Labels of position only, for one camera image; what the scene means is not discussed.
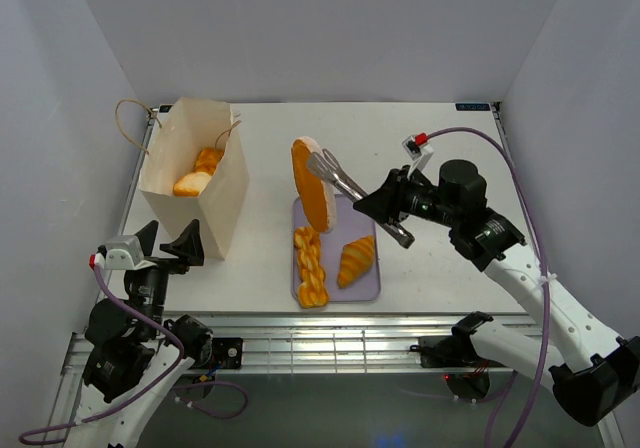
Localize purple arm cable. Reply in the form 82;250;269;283
18;267;250;447
424;127;552;448

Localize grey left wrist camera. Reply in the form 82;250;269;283
89;235;155;271

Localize lavender plastic tray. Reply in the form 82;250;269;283
320;194;381;303

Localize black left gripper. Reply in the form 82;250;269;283
130;216;205;335

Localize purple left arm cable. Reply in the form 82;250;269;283
18;267;250;447

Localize small striped croissant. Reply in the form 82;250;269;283
337;235;376;289

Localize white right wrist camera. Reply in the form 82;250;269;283
402;133;434;180

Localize oval orange bread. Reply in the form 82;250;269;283
173;172;212;197

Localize beige paper bag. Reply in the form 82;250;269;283
138;97;249;260

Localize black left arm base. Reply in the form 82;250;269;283
194;337;244;370

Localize white sugared bread slice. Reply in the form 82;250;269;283
291;136;337;233

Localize aluminium frame rail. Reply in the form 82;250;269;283
62;101;626;448

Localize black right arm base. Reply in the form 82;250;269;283
409;335;502;368

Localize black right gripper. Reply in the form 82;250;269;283
352;166;459;229

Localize metal serving tongs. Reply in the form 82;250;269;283
307;148;415;249

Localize long twisted braided bread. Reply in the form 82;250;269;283
194;147;224;176

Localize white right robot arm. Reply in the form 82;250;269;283
353;160;639;426

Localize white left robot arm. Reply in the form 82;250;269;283
64;220;212;447

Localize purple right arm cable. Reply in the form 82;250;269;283
424;127;552;448

